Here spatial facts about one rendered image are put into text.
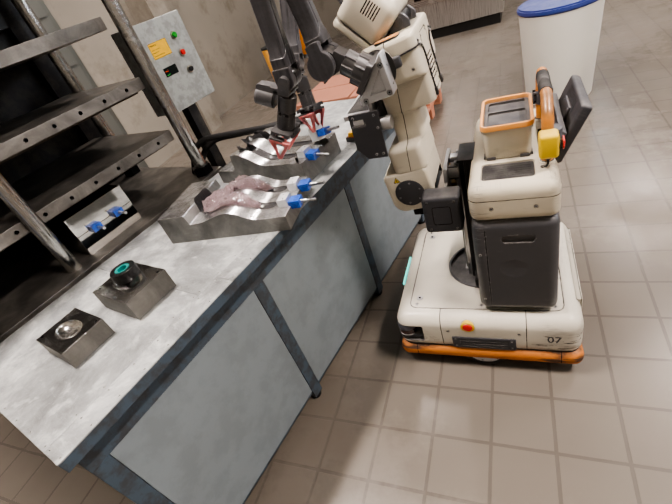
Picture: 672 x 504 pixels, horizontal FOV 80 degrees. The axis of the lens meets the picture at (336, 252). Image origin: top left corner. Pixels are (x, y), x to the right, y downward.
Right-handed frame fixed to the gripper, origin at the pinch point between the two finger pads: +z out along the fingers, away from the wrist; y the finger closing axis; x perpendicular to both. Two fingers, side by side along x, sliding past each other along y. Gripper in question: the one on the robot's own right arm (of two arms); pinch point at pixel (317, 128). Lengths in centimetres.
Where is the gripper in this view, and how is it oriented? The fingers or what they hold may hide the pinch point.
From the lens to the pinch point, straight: 167.3
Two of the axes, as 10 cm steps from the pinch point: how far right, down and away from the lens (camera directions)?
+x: 7.8, -0.2, -6.2
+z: 3.3, 8.7, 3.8
